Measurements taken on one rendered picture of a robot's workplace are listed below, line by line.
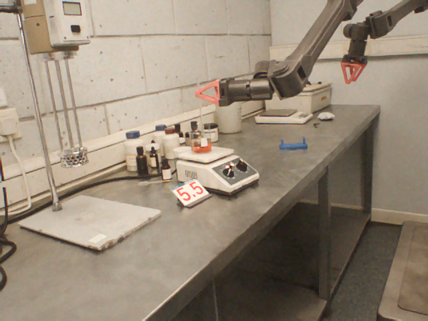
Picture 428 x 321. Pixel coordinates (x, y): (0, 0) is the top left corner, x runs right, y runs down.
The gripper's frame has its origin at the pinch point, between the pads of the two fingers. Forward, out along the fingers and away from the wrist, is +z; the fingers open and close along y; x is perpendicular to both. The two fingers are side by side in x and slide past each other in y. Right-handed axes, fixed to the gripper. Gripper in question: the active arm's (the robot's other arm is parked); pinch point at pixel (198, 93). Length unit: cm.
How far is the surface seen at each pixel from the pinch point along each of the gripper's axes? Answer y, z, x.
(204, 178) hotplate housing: 6.7, -1.5, 22.0
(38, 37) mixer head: 32.2, 21.7, -16.7
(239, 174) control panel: 3.8, -10.4, 21.7
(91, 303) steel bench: 56, 2, 25
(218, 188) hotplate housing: 8.8, -5.6, 24.1
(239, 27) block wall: -116, 11, -23
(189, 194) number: 13.5, 0.6, 23.8
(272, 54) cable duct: -152, -1, -7
